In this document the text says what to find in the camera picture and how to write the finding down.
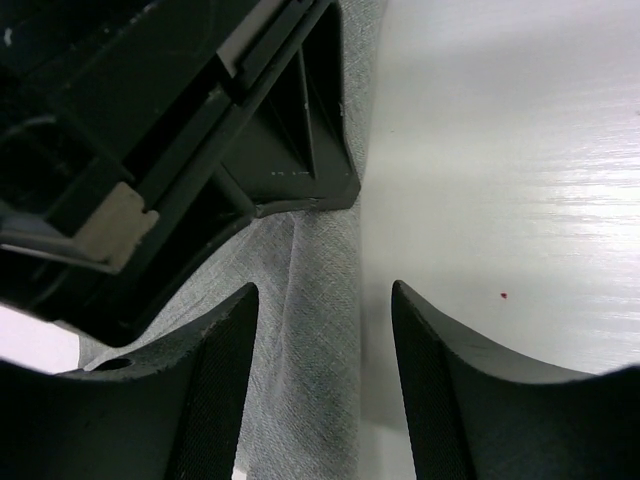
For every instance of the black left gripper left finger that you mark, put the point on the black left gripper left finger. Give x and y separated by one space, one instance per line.
171 409

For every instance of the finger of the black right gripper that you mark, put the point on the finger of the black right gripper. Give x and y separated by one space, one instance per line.
292 153

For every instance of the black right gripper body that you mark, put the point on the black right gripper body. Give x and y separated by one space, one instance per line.
115 118

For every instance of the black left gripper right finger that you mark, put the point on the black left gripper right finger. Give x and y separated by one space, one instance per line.
478 410

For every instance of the grey cloth napkin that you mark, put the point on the grey cloth napkin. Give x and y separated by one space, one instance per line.
302 410

